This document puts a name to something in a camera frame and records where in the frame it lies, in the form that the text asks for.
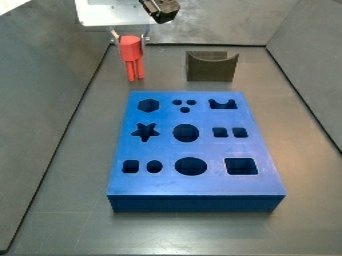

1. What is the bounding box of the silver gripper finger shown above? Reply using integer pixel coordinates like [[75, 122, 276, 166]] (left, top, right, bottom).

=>
[[110, 29, 121, 46], [141, 24, 150, 45]]

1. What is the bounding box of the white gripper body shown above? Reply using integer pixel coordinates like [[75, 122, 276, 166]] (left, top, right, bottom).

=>
[[75, 0, 154, 27]]

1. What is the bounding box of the red three prong object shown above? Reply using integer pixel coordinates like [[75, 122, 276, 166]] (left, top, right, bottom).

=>
[[120, 35, 145, 82]]

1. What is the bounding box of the blue shape sorting board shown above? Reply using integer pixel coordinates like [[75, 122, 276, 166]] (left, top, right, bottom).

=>
[[107, 91, 287, 212]]

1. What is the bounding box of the black curved holder block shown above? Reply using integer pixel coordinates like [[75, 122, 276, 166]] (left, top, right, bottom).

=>
[[186, 51, 240, 82]]

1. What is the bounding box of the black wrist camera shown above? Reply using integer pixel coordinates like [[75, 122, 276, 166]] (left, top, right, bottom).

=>
[[140, 0, 181, 24]]

